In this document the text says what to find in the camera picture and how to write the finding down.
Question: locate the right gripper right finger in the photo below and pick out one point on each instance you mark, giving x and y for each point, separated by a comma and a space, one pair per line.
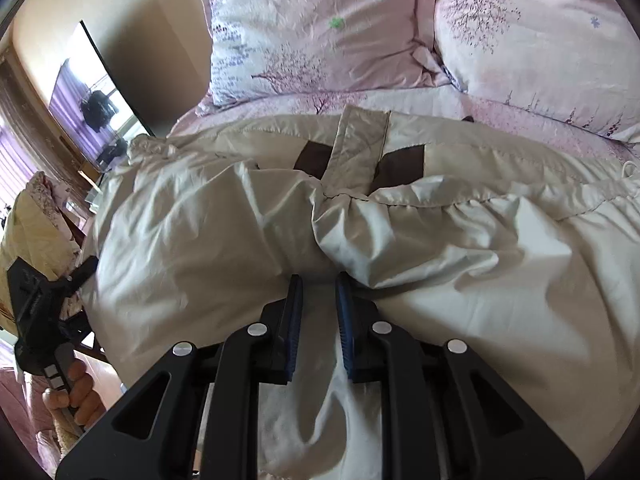
446, 414

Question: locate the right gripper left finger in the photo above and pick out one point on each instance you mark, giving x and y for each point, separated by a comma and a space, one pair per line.
193, 414

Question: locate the beige puffer jacket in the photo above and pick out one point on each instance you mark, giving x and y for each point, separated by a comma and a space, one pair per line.
457, 230

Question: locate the person's left hand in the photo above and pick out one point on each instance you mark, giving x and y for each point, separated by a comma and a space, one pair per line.
83, 398

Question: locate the yellow floral bedding pile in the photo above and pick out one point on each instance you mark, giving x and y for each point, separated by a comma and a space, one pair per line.
37, 231

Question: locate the black flat television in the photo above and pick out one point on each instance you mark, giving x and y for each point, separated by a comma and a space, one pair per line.
88, 105

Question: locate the pink floral bed sheet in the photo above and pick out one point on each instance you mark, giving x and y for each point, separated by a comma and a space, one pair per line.
439, 102

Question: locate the left floral pillow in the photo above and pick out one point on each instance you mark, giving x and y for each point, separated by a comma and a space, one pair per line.
267, 48

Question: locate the floral pillow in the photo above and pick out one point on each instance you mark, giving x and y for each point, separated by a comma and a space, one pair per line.
267, 48
574, 61

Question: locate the right floral pillow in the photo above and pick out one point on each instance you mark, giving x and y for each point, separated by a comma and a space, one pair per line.
574, 61

